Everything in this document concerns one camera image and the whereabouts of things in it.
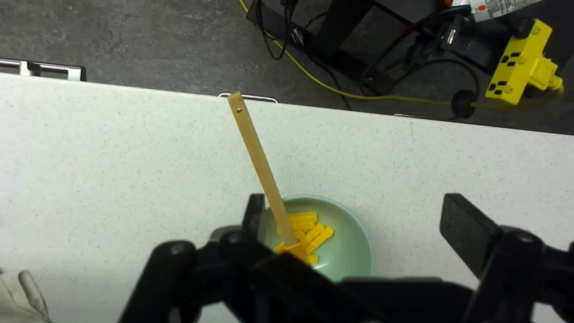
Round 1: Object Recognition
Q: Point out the black stove silver trim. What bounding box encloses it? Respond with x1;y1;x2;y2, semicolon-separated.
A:
0;58;88;83

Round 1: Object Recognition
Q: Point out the white tag red print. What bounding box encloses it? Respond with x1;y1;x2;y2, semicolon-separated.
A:
451;0;544;24

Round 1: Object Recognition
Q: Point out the mint green bowl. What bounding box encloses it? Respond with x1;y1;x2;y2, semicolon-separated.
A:
257;196;373;284

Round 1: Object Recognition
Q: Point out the wooden spoon yellow head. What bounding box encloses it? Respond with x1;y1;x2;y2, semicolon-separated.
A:
226;90;312;262

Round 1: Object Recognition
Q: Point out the long silver cabinet handle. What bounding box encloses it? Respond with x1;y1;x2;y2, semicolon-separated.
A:
217;92;280;106

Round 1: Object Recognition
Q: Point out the yellow cable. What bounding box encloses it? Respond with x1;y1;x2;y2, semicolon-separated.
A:
237;0;499;114

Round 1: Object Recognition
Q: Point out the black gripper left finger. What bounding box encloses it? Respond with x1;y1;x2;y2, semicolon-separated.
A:
119;193;343;323

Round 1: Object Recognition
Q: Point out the yellow clamp bracket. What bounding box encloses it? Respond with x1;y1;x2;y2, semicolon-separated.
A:
485;18;565;108

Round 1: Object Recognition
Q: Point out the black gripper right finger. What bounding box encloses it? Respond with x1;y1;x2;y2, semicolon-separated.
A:
440;193;574;323

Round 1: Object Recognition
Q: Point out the beige cloth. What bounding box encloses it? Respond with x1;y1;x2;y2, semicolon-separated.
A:
0;268;52;323

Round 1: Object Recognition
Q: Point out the black floor cable bundle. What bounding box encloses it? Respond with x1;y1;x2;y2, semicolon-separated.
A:
253;0;483;121

